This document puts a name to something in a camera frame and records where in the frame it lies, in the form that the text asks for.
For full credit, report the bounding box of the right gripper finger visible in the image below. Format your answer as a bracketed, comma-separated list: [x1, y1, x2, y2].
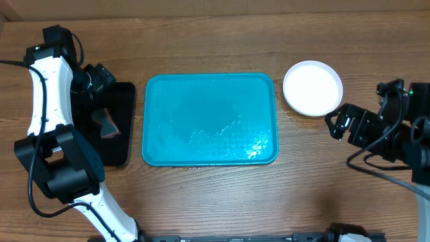
[325, 104, 356, 130]
[327, 112, 352, 140]

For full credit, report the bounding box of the white plate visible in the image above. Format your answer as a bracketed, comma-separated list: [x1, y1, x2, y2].
[282, 60, 343, 117]

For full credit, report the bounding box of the orange sponge with dark scourer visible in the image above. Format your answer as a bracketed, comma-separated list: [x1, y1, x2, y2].
[91, 108, 120, 139]

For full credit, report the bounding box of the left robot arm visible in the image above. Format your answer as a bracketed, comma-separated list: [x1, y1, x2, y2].
[14, 44, 142, 241]

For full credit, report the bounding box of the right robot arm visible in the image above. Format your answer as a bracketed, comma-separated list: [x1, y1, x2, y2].
[325, 79, 429, 241]

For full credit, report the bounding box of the black plastic tray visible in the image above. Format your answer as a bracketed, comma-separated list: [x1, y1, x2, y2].
[71, 82, 136, 166]

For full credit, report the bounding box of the teal plastic tray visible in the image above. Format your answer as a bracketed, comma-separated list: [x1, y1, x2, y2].
[141, 73, 279, 167]

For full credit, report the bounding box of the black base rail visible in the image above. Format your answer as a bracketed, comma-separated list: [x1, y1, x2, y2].
[87, 231, 387, 242]

